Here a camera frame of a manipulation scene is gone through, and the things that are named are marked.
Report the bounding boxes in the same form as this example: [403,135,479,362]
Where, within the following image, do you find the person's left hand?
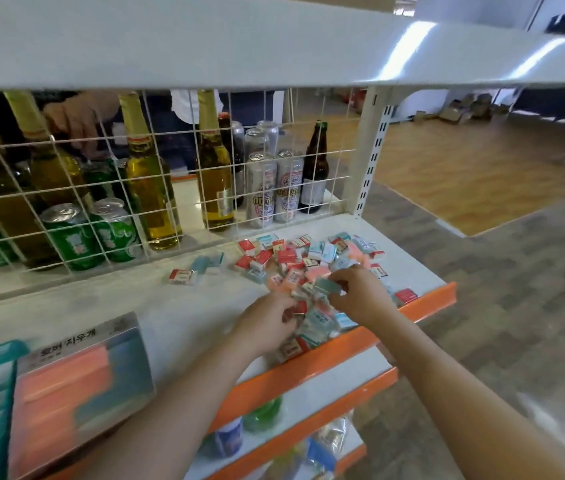
[233,293,309,359]

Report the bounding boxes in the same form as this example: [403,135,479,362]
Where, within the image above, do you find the person's right hand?
[327,266,401,329]

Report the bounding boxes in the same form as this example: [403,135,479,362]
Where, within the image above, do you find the person's left forearm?
[76,335,263,480]

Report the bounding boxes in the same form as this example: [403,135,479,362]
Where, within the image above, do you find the person's right forearm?
[376,309,565,480]

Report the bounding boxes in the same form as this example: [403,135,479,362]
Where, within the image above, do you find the pile of wrapped erasers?
[169,232,419,364]

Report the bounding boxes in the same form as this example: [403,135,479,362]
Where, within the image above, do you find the green plastic bottle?
[241,396,284,434]

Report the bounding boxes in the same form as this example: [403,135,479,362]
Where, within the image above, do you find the silver red beer can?
[246,152,278,229]
[274,149,304,224]
[244,128,269,156]
[256,120,281,155]

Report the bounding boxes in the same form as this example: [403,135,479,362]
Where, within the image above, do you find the brown beer bottle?
[299,121,331,215]

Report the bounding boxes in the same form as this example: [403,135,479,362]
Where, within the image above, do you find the clear plastic packet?
[306,414,355,473]

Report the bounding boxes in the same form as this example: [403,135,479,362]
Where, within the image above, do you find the white blue bottle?
[214,417,244,459]

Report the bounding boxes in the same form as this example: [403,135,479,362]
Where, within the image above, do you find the cardboard boxes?
[413,94,495,125]

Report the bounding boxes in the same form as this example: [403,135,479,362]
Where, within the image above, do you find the eraser display box clear lid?
[8,312,156,480]

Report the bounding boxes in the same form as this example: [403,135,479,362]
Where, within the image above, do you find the white metal shelf rack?
[0,0,565,480]

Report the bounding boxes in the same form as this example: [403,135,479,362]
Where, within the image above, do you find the dark furniture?
[511,14,565,131]

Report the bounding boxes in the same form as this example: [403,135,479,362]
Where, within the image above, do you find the white wire mesh panel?
[0,88,369,275]

